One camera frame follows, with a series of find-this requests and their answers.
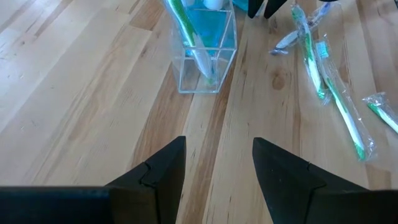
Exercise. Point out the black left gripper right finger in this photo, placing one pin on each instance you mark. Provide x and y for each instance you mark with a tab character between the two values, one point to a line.
286	186

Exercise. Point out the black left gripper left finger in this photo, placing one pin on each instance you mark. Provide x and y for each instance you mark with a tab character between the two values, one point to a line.
161	186

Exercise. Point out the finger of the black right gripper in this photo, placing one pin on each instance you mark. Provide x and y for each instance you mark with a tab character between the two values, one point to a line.
273	7
255	7

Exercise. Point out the purple toothbrush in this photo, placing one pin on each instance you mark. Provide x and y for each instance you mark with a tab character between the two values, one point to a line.
287	40

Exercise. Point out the teal tube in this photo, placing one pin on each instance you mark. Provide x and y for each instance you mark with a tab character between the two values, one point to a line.
214	31

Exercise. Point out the green toothbrush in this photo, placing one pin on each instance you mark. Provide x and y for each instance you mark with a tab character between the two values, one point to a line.
339	102
384	113
183	21
309	53

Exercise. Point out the clear acrylic organizer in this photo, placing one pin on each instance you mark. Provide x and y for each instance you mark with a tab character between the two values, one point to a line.
189	84

